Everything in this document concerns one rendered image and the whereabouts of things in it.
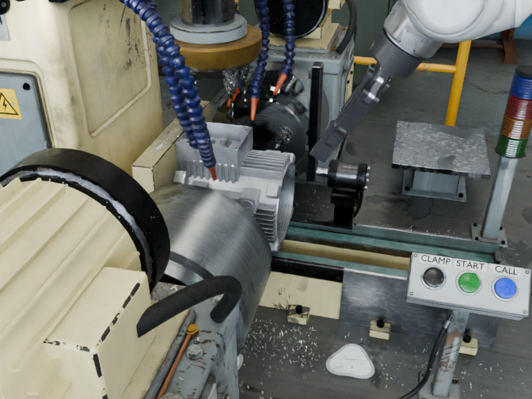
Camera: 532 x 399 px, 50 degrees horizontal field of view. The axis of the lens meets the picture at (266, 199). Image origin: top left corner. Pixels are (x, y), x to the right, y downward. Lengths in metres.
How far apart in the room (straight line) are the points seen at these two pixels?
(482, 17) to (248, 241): 0.44
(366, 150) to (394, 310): 0.78
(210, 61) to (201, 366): 0.51
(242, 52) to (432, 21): 0.39
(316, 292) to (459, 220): 0.52
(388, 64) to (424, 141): 0.77
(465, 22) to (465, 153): 0.97
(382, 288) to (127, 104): 0.61
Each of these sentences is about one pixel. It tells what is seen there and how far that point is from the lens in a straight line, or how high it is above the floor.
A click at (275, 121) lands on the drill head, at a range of 1.27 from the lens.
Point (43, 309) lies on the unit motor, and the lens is 0.45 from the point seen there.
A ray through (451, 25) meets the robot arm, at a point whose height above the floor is 1.45.
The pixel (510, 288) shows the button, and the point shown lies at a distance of 0.90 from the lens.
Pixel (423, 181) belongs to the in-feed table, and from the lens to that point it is 1.60.
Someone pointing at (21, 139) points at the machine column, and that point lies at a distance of 1.05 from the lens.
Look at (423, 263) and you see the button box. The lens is 0.89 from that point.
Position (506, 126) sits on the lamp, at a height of 1.10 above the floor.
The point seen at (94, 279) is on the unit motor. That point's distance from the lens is 0.48.
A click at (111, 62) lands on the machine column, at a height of 1.27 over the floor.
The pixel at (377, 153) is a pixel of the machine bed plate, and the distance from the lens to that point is 1.79.
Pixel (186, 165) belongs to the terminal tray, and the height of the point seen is 1.10.
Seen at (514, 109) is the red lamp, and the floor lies 1.14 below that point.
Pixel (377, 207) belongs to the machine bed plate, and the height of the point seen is 0.80.
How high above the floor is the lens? 1.61
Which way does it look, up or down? 32 degrees down
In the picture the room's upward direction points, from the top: straight up
